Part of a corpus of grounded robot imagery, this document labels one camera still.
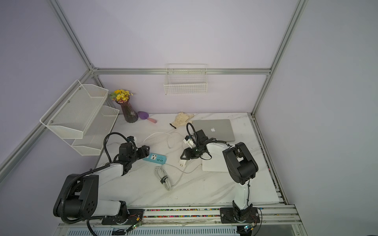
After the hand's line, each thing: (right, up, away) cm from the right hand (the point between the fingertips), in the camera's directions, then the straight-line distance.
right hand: (185, 158), depth 92 cm
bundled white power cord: (-13, -9, -8) cm, 18 cm away
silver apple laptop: (+24, +18, +15) cm, 34 cm away
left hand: (-26, +5, +2) cm, 27 cm away
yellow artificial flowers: (-44, +42, +6) cm, 61 cm away
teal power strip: (-19, 0, +1) cm, 19 cm away
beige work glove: (-5, +26, +24) cm, 36 cm away
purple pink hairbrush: (-35, +30, +27) cm, 54 cm away
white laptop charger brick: (-2, -2, -1) cm, 3 cm away
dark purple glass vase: (-43, +29, +19) cm, 55 cm away
